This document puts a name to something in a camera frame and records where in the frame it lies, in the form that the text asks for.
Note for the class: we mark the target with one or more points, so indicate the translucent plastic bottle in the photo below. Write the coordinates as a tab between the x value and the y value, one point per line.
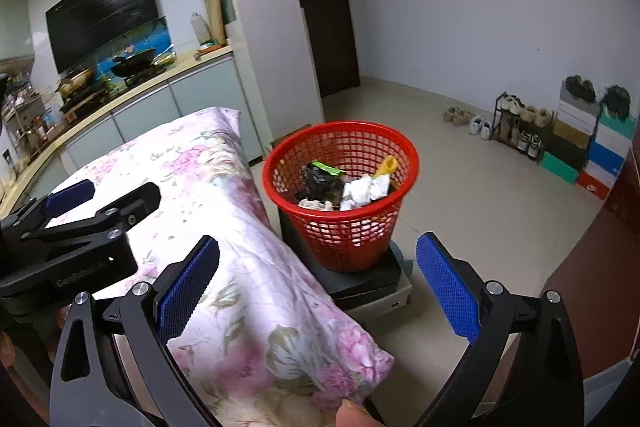
200	29

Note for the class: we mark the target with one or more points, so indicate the wooden cutting board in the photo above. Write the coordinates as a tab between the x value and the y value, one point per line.
216	12

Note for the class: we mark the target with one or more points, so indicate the pair of dark sandals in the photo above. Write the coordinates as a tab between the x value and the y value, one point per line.
580	88

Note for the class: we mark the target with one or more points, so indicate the small colourful packet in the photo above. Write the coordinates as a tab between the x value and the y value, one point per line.
210	48

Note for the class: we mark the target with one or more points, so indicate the white tissue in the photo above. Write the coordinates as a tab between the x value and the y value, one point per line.
315	205

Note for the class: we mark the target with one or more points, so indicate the reddish brown wooden panel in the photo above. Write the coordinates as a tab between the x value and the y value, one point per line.
600	282

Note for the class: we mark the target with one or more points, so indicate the black gas stove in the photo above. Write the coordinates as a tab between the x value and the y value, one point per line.
82	99

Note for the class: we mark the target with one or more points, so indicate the pink floral blanket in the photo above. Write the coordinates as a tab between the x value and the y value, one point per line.
200	167

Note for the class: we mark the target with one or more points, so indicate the green wrapper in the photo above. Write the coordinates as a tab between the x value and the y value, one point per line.
332	168

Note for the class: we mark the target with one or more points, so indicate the stack of shoe boxes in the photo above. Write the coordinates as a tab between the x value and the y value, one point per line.
570	139

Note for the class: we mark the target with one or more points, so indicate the white paper ball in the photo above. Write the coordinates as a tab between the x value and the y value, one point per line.
357	192

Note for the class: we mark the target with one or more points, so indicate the person's right hand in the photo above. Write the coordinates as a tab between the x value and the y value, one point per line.
356	414

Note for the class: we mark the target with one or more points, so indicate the golden cooking pot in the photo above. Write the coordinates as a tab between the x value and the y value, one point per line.
75	82

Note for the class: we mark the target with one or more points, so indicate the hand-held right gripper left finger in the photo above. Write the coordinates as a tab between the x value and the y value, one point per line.
187	287

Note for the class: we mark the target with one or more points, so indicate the metal spice rack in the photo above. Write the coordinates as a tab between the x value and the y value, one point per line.
25	127

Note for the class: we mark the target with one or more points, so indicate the grey box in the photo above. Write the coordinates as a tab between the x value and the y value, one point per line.
395	297

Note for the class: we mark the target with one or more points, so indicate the black range hood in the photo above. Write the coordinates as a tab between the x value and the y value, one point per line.
100	17

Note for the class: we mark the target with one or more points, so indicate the row of assorted shoes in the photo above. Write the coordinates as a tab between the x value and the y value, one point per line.
532	114

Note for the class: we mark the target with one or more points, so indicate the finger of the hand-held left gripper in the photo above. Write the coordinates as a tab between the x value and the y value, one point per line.
130	207
67	199

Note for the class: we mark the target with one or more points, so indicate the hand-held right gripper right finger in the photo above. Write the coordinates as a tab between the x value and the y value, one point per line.
447	292

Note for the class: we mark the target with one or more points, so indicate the black wok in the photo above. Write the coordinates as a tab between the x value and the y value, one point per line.
132	64

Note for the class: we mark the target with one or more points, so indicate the pair of dark fuzzy slippers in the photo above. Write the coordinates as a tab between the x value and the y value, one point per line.
616	99

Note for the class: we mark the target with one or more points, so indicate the beige shoe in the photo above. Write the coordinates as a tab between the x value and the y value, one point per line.
451	115
462	117

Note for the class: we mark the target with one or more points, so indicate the black metal shoe rack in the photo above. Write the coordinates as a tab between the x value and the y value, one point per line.
495	122

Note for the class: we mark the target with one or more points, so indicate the red plastic mesh basket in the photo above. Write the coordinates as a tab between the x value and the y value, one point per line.
350	266

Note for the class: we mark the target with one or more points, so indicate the kitchen counter with grey cabinets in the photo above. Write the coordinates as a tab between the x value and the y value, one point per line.
150	107

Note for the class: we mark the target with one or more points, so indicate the yellow ridged item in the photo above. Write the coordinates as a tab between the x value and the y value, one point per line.
387	164

